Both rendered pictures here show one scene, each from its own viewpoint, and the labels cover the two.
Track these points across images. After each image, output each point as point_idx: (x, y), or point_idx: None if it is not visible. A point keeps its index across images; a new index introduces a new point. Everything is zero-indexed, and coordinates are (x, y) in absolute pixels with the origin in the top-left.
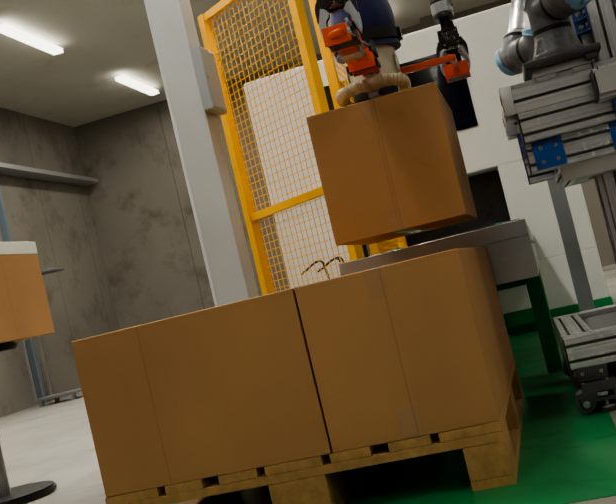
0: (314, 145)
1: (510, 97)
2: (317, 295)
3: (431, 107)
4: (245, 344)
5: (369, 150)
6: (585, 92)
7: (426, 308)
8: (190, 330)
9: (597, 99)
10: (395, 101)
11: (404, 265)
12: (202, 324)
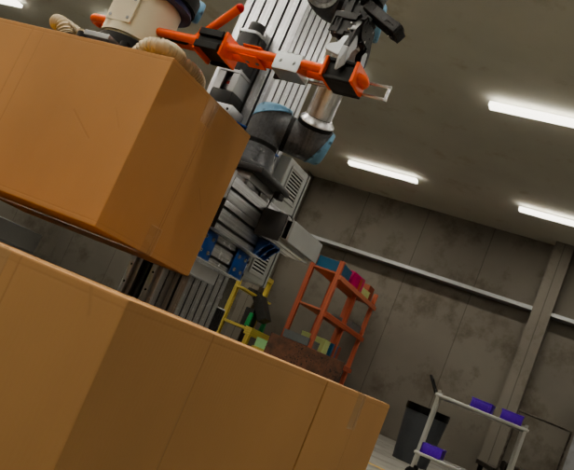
0: (158, 96)
1: (232, 181)
2: (333, 401)
3: (236, 157)
4: (270, 433)
5: (184, 150)
6: (255, 218)
7: (356, 455)
8: (250, 381)
9: (268, 236)
10: (225, 124)
11: (372, 403)
12: (262, 380)
